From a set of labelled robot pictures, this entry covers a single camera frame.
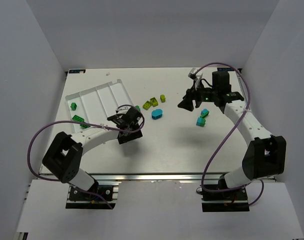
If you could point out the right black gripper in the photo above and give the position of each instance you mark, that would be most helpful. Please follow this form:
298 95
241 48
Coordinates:
196 98

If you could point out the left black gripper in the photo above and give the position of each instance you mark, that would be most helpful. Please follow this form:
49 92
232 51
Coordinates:
128 120

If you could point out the teal square lego brick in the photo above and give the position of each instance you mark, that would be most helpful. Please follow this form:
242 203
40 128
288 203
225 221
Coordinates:
201 122

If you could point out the blue rounded lego brick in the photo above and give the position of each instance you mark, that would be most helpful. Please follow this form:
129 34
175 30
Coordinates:
156 114

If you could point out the green small lego brick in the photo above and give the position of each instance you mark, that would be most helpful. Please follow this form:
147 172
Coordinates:
85 126

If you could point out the green long lego brick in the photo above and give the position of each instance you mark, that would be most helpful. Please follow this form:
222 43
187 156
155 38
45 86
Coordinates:
77 118

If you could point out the green square lego brick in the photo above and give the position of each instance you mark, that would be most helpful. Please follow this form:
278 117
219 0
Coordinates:
73 106

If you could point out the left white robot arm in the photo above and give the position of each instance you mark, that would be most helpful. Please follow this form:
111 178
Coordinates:
64 155

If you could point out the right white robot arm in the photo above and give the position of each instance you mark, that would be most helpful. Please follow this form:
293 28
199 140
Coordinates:
265 154

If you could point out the lime lego brick middle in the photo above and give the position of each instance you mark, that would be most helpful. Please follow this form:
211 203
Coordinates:
154 102

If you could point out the small lime lego brick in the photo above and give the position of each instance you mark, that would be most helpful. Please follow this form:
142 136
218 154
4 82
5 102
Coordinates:
162 98

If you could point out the white divided plastic tray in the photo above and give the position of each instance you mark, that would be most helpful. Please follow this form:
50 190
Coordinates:
98 103

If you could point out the blue label sticker right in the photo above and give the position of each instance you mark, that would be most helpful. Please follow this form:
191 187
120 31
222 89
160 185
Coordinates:
227 69

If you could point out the blue label sticker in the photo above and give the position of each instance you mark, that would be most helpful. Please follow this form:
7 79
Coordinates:
227 69
76 71

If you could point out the blue label sticker left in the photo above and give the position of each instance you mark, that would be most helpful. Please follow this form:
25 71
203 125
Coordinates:
76 71

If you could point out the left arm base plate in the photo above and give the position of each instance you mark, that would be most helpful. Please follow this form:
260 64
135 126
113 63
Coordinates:
78 200

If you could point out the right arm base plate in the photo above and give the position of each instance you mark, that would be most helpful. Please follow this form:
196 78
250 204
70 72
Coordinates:
224 202

